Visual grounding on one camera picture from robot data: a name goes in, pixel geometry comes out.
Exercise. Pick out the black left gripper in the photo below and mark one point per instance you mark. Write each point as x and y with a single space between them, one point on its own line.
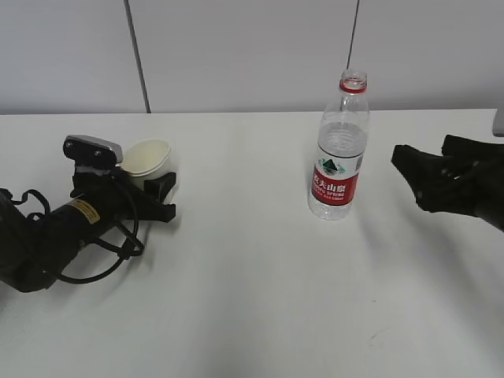
101 198

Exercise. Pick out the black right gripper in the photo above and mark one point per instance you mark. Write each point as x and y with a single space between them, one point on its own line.
474 178

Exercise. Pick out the white paper cup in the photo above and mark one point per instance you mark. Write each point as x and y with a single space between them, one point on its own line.
147 160

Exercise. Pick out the Nongfu Spring water bottle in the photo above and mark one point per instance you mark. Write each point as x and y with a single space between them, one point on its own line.
341 143

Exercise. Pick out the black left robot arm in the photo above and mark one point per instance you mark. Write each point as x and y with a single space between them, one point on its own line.
38 243

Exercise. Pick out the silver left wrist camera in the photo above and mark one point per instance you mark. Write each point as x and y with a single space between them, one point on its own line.
92 155

